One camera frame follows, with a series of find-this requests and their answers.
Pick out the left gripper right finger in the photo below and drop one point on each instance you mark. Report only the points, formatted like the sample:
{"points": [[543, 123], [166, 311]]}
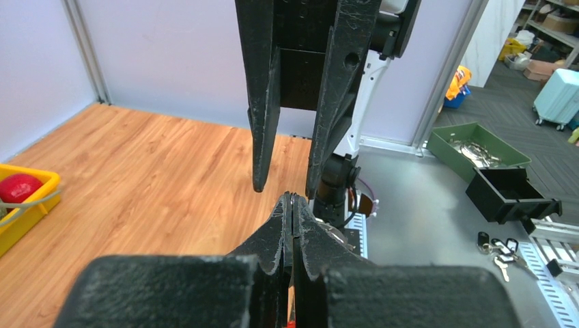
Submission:
{"points": [[336, 288]]}

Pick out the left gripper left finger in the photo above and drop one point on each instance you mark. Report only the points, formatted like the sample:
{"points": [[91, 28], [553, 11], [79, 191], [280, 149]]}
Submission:
{"points": [[244, 288]]}

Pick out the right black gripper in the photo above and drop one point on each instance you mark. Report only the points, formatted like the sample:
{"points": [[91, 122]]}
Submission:
{"points": [[322, 45]]}

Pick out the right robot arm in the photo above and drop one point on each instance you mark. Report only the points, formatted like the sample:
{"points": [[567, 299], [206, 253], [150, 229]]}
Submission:
{"points": [[336, 200]]}

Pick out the spare keys with black tags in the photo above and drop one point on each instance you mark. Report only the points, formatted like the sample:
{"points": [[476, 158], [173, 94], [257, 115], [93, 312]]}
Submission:
{"points": [[503, 253]]}

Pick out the orange yellow bag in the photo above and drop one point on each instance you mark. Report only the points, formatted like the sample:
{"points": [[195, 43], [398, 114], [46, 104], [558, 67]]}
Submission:
{"points": [[458, 89]]}

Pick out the green tray of keyrings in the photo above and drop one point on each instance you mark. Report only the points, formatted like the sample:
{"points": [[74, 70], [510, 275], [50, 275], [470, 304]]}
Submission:
{"points": [[465, 147]]}

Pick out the black open box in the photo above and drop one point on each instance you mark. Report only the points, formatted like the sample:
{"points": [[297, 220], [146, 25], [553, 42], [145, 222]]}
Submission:
{"points": [[503, 194]]}

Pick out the yellow plastic bin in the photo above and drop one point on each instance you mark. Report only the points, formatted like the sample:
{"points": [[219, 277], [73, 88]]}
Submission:
{"points": [[13, 232]]}

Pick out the red tomato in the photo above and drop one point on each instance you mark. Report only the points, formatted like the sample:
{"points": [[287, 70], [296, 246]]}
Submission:
{"points": [[18, 187]]}

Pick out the green melon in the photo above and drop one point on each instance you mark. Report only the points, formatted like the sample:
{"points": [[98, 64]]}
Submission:
{"points": [[20, 208]]}

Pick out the light blue suitcase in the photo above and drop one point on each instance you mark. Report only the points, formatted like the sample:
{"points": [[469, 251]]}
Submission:
{"points": [[557, 101]]}

